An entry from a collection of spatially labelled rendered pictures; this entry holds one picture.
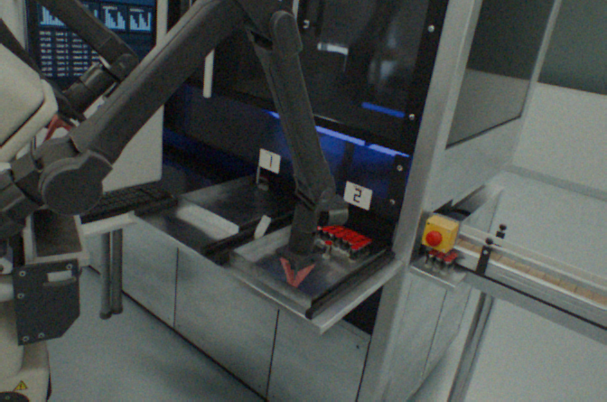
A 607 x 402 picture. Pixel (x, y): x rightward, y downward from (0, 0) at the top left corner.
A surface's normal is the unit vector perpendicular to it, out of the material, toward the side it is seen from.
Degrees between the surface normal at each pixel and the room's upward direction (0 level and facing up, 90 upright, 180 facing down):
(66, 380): 0
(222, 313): 90
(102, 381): 0
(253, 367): 90
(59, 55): 90
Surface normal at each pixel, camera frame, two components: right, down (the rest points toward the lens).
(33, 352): 0.26, -0.93
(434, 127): -0.60, 0.19
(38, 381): 0.50, 0.36
